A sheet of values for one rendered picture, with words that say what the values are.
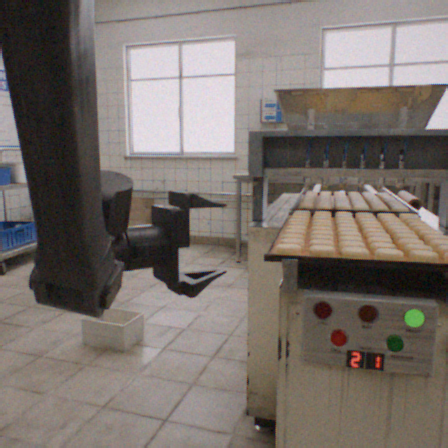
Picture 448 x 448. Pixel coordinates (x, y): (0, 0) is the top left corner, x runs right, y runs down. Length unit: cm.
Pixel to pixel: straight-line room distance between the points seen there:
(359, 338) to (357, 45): 431
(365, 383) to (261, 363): 83
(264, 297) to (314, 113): 68
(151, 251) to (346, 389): 56
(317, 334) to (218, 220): 431
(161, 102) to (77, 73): 517
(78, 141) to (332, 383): 76
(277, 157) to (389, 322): 91
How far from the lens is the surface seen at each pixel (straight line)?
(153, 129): 551
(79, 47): 31
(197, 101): 529
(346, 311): 87
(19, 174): 463
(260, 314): 167
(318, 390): 98
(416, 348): 91
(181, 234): 56
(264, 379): 178
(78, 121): 33
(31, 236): 483
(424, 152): 165
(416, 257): 88
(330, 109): 160
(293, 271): 85
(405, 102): 161
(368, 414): 100
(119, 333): 256
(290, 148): 163
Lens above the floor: 111
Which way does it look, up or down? 9 degrees down
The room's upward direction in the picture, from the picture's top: straight up
